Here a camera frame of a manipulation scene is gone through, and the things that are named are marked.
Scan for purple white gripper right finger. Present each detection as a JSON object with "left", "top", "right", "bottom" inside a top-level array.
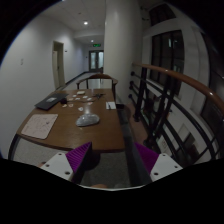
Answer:
[{"left": 135, "top": 143, "right": 182, "bottom": 182}]

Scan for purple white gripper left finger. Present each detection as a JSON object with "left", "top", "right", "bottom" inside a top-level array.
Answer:
[{"left": 41, "top": 142, "right": 92, "bottom": 181}]

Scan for white patterned mouse pad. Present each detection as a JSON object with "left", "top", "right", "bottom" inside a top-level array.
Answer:
[{"left": 21, "top": 114, "right": 58, "bottom": 140}]

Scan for wooden black stair railing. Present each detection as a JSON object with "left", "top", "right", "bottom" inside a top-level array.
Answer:
[{"left": 129, "top": 62, "right": 224, "bottom": 167}]

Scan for black closed laptop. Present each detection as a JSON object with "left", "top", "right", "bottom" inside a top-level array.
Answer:
[{"left": 35, "top": 93, "right": 66, "bottom": 111}]

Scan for white notepad with pen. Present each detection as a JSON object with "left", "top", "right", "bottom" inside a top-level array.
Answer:
[{"left": 106, "top": 102, "right": 116, "bottom": 110}]

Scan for white paper card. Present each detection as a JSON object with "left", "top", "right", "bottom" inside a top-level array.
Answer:
[{"left": 77, "top": 91, "right": 85, "bottom": 95}]

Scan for black scissors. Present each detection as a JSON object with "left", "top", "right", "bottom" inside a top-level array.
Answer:
[{"left": 93, "top": 93, "right": 105, "bottom": 99}]

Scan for wooden chair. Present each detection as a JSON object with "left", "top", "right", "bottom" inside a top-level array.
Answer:
[{"left": 76, "top": 73, "right": 118, "bottom": 96}]

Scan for white side door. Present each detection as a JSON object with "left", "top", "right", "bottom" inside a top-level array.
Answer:
[{"left": 52, "top": 51, "right": 60, "bottom": 89}]

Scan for glass double door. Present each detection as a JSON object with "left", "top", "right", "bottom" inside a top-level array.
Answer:
[{"left": 89, "top": 50, "right": 104, "bottom": 71}]

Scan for wooden table with black frame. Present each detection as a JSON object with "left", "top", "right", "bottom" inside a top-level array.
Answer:
[{"left": 8, "top": 89, "right": 125, "bottom": 160}]

